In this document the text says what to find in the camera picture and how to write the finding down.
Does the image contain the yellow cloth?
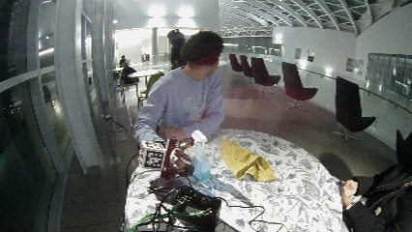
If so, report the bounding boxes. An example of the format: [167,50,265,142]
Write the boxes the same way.
[219,138,277,183]

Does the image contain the white cube with black markers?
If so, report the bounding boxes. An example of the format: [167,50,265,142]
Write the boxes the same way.
[139,140,168,170]

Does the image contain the clear spray bottle blue liquid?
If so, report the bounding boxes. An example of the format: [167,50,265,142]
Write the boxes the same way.
[188,130,213,184]

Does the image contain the large framed wall panel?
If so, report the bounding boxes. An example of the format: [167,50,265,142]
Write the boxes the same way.
[365,52,412,100]

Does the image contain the green cable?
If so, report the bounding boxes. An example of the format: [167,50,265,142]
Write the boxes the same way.
[128,196,213,232]

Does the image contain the black floor cable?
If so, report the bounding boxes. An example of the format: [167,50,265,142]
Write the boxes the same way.
[104,114,131,133]

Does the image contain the small white object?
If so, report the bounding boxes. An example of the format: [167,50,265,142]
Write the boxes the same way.
[349,194,368,207]

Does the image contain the green chair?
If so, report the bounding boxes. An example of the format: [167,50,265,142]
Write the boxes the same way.
[136,72,167,107]

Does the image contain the white slanted column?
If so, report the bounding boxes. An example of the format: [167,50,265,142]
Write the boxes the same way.
[53,0,107,172]

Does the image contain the dark red swivel chair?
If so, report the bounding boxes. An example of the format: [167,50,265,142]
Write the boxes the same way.
[281,61,319,111]
[239,54,255,83]
[249,56,281,95]
[228,53,244,73]

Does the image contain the black swivel chair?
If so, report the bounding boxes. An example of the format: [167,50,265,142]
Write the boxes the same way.
[332,75,377,143]

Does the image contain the black electronics box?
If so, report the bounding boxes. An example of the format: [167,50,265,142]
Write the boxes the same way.
[168,187,223,232]

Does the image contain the grey round pillar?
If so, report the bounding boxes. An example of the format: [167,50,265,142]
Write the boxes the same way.
[149,26,160,66]

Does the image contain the white round table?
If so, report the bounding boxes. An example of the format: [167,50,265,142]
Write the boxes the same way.
[128,69,165,85]

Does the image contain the the person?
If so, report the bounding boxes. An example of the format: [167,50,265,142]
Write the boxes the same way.
[132,30,227,146]

